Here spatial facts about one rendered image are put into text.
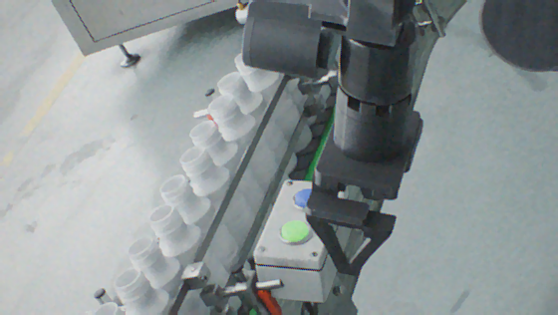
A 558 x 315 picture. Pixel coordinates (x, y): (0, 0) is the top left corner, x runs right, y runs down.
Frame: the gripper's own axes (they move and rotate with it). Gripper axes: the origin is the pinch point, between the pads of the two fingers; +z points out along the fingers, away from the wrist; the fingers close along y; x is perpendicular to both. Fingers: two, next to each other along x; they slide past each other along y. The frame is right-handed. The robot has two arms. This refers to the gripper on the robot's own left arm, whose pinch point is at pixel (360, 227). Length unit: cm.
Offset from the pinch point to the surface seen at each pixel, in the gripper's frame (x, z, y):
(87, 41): -176, 220, -330
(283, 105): -22, 36, -62
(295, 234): -11.0, 25.5, -25.1
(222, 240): -22, 37, -33
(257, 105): -24, 32, -57
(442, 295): 2, 145, -144
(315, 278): -7.7, 28.9, -22.3
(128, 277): -28.9, 31.0, -17.9
